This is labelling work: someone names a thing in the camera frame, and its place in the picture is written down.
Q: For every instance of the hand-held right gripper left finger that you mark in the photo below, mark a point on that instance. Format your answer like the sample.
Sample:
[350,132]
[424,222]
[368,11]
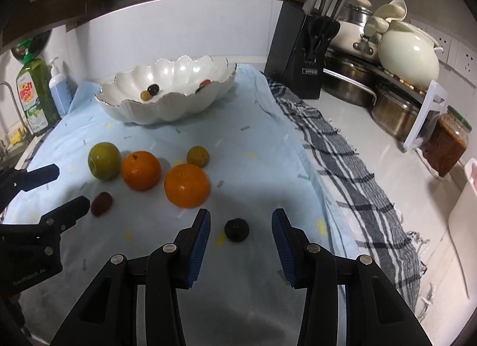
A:
[199,249]

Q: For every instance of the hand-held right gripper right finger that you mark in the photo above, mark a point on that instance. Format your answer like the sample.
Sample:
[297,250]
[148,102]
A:
[283,249]

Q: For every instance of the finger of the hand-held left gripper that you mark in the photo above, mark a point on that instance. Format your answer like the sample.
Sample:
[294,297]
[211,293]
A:
[70,210]
[37,177]

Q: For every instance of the dark red oval fruit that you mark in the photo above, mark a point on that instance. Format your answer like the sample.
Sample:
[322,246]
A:
[101,203]

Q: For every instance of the small dark berry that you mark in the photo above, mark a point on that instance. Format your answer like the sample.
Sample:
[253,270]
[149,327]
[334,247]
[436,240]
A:
[236,229]

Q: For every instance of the green apple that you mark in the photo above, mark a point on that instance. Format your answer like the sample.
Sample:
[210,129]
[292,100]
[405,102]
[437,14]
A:
[104,161]

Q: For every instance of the orange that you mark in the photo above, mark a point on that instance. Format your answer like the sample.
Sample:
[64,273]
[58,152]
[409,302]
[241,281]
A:
[141,171]
[186,185]

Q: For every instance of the small olive round fruit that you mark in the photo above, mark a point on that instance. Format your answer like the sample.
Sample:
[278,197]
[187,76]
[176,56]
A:
[197,156]

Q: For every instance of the small tan round fruit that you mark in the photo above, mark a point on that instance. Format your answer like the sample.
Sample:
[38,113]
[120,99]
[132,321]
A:
[144,95]

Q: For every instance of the white scalloped ceramic bowl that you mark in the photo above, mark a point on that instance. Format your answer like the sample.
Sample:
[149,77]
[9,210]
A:
[179,70]

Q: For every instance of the yellow sponge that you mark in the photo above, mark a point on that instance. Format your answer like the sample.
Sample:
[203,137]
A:
[16,138]

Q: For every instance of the green dish soap bottle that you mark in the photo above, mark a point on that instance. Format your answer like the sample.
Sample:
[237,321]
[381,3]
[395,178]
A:
[33,96]

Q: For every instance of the light blue speckled cloth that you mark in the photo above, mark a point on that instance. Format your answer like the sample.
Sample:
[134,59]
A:
[261,167]

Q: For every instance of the blue pump bottle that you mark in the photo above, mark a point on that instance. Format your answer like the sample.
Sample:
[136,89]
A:
[60,92]

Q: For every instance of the grey plaid fringed cloth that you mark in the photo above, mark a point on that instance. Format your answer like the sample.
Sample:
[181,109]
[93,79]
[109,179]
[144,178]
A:
[335,167]

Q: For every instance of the stainless steel pot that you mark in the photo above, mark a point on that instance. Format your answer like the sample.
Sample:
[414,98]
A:
[350,81]
[395,111]

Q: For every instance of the white plastic bin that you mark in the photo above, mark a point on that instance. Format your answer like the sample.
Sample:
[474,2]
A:
[465,212]

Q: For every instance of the glass jar of sauce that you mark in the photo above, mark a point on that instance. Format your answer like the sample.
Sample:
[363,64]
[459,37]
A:
[447,145]

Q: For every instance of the black knife block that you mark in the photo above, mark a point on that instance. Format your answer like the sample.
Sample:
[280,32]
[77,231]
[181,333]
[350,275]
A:
[287,51]

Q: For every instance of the steel pots stack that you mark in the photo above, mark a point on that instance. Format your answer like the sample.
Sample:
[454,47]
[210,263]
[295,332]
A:
[372,68]

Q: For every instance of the pink plastic colander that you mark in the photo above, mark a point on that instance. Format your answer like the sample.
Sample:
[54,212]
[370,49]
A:
[474,174]

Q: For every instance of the cream ceramic pot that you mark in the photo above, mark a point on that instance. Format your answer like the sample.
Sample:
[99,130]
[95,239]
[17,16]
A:
[406,55]

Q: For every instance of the steel lidded steamer pot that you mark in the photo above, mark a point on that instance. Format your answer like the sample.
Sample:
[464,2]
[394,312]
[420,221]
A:
[354,12]

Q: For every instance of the white plastic frame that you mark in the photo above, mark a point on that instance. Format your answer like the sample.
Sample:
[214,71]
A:
[434,96]

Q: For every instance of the white wall socket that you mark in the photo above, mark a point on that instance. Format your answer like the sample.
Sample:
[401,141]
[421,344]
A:
[423,25]
[467,57]
[446,46]

